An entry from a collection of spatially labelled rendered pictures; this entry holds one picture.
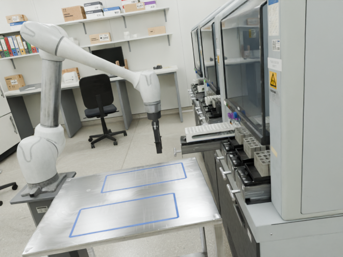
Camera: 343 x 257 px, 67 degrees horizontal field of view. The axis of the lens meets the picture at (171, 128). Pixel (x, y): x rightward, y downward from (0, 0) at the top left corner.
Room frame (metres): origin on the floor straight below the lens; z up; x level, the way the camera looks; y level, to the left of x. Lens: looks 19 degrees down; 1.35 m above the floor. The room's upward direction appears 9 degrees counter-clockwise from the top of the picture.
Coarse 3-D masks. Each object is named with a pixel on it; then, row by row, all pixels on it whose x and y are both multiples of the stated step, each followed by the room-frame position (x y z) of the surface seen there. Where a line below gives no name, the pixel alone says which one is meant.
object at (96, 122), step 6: (174, 108) 4.84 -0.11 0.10; (186, 108) 4.83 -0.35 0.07; (192, 108) 4.82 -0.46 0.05; (132, 114) 4.86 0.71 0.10; (138, 114) 4.86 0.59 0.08; (144, 114) 4.86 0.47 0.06; (162, 114) 4.84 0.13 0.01; (168, 114) 4.81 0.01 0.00; (90, 120) 4.89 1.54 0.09; (96, 120) 4.89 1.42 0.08; (108, 120) 4.88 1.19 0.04; (114, 120) 4.87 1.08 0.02; (120, 120) 4.86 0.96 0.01
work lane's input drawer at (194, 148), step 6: (180, 138) 1.39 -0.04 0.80; (216, 138) 1.28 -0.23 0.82; (222, 138) 1.27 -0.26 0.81; (186, 144) 1.28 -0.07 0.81; (192, 144) 1.27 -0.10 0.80; (198, 144) 1.27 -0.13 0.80; (204, 144) 1.27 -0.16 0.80; (210, 144) 1.27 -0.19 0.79; (216, 144) 1.26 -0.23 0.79; (174, 150) 1.35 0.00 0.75; (180, 150) 1.34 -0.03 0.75; (186, 150) 1.27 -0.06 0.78; (192, 150) 1.27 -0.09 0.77; (198, 150) 1.27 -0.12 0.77; (204, 150) 1.27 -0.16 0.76; (174, 156) 1.29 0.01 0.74
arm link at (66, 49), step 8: (64, 40) 1.29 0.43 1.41; (56, 48) 1.27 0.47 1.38; (64, 48) 1.27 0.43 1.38; (72, 48) 1.29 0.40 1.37; (80, 48) 1.31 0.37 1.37; (64, 56) 1.29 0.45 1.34; (72, 56) 1.29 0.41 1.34; (80, 56) 1.29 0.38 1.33; (88, 56) 1.31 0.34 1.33; (96, 56) 1.35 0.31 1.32; (88, 64) 1.31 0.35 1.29; (96, 64) 1.32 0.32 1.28; (104, 64) 1.35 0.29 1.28; (112, 64) 1.39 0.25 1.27; (112, 72) 1.39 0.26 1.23; (120, 72) 1.42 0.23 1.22; (128, 72) 1.45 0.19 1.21; (128, 80) 1.46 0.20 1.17; (136, 80) 1.44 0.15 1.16; (136, 88) 1.45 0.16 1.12
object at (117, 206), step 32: (192, 160) 1.06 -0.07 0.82; (64, 192) 0.94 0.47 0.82; (96, 192) 0.90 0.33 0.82; (128, 192) 0.87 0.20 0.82; (160, 192) 0.83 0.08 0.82; (192, 192) 0.80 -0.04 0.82; (64, 224) 0.73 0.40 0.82; (96, 224) 0.70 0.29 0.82; (128, 224) 0.68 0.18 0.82; (160, 224) 0.66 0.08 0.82; (192, 224) 0.64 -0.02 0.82; (32, 256) 0.62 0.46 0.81; (192, 256) 1.05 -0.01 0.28; (224, 256) 0.65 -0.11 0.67
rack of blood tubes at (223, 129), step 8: (192, 128) 1.36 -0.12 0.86; (200, 128) 1.34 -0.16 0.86; (208, 128) 1.32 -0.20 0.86; (216, 128) 1.30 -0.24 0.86; (224, 128) 1.28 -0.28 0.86; (232, 128) 1.28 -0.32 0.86; (192, 136) 1.38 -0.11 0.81; (200, 136) 1.37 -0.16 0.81; (208, 136) 1.35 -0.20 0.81; (216, 136) 1.28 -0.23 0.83; (224, 136) 1.28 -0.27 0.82
